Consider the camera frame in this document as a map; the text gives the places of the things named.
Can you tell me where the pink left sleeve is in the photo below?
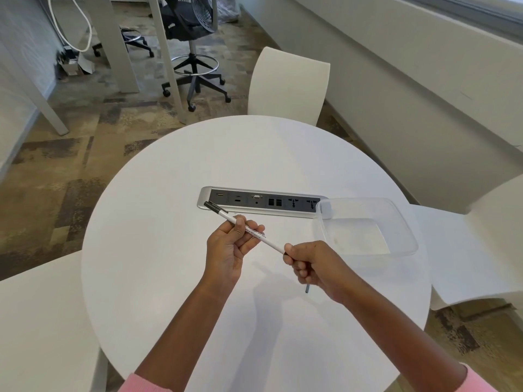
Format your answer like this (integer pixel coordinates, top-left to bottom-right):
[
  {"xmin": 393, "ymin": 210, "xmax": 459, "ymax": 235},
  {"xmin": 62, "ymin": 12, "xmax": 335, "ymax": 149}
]
[{"xmin": 118, "ymin": 373, "xmax": 175, "ymax": 392}]

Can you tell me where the clear plastic bag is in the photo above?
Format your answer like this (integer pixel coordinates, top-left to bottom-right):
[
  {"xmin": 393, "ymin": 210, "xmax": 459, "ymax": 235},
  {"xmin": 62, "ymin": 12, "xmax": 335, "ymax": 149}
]
[{"xmin": 216, "ymin": 0, "xmax": 242, "ymax": 24}]

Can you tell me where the black mesh office chair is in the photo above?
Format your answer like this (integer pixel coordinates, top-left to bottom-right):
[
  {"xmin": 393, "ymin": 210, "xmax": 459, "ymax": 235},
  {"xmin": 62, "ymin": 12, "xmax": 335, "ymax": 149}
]
[{"xmin": 157, "ymin": 0, "xmax": 232, "ymax": 113}]

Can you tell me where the white pen with black cap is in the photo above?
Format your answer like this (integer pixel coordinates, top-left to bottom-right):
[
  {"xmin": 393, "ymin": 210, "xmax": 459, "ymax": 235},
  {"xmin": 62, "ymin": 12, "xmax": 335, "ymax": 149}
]
[{"xmin": 203, "ymin": 201, "xmax": 287, "ymax": 255}]

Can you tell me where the person's left forearm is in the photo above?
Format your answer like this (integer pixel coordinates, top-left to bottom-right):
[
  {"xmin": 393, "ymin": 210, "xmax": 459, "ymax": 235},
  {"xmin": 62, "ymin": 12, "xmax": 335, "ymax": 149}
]
[{"xmin": 134, "ymin": 279, "xmax": 242, "ymax": 392}]

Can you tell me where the person's right forearm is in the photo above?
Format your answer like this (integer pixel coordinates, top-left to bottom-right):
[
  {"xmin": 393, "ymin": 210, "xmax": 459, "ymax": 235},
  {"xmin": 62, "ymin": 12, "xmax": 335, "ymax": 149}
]
[{"xmin": 333, "ymin": 283, "xmax": 470, "ymax": 392}]

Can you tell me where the pink right sleeve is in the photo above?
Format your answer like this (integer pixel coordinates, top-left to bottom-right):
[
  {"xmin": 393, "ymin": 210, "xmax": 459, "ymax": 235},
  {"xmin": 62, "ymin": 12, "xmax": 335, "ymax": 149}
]
[{"xmin": 457, "ymin": 362, "xmax": 500, "ymax": 392}]

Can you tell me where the clear plastic container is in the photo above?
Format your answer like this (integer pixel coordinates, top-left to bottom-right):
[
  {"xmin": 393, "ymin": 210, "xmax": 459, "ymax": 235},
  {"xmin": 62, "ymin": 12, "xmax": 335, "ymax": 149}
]
[{"xmin": 313, "ymin": 197, "xmax": 420, "ymax": 258}]

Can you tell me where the silver power socket panel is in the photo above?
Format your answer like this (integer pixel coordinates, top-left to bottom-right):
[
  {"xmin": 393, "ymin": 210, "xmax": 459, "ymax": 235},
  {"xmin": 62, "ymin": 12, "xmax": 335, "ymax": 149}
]
[{"xmin": 198, "ymin": 185, "xmax": 330, "ymax": 219}]

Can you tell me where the pink sleeve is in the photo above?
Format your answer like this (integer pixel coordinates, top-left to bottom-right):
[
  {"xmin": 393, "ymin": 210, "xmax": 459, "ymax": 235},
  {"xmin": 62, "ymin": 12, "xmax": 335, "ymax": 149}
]
[
  {"xmin": 457, "ymin": 362, "xmax": 500, "ymax": 392},
  {"xmin": 118, "ymin": 373, "xmax": 175, "ymax": 392}
]

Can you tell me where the white chair with curved back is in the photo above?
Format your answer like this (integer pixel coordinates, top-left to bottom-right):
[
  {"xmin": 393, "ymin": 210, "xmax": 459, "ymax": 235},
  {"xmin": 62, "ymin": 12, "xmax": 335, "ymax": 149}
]
[
  {"xmin": 247, "ymin": 46, "xmax": 331, "ymax": 127},
  {"xmin": 410, "ymin": 173, "xmax": 523, "ymax": 311},
  {"xmin": 0, "ymin": 250, "xmax": 109, "ymax": 392}
]

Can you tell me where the black office chair base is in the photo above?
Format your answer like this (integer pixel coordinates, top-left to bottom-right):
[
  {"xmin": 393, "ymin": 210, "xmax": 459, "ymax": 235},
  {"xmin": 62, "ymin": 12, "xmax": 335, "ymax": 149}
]
[{"xmin": 92, "ymin": 28, "xmax": 155, "ymax": 59}]

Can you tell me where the white desk panel leg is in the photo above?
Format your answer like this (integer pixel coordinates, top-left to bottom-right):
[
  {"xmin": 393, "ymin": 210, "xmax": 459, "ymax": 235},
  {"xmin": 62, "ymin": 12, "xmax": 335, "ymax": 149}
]
[{"xmin": 81, "ymin": 0, "xmax": 141, "ymax": 94}]

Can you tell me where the white cable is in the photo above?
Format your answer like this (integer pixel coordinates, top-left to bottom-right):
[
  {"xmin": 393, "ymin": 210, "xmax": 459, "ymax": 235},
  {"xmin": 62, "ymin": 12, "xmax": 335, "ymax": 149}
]
[{"xmin": 46, "ymin": 0, "xmax": 93, "ymax": 53}]

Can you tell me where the person's left hand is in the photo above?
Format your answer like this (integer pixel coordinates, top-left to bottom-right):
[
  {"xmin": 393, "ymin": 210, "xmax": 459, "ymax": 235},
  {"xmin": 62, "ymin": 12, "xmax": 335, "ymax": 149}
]
[{"xmin": 206, "ymin": 215, "xmax": 266, "ymax": 291}]

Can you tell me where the floor power box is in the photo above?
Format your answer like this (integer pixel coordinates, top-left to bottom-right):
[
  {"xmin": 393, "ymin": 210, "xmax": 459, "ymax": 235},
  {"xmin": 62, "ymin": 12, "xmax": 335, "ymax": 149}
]
[{"xmin": 56, "ymin": 45, "xmax": 96, "ymax": 79}]

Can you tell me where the person's right hand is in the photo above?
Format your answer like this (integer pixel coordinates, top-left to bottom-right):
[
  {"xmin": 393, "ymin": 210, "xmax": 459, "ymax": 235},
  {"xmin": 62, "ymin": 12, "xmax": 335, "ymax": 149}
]
[{"xmin": 283, "ymin": 241, "xmax": 357, "ymax": 305}]

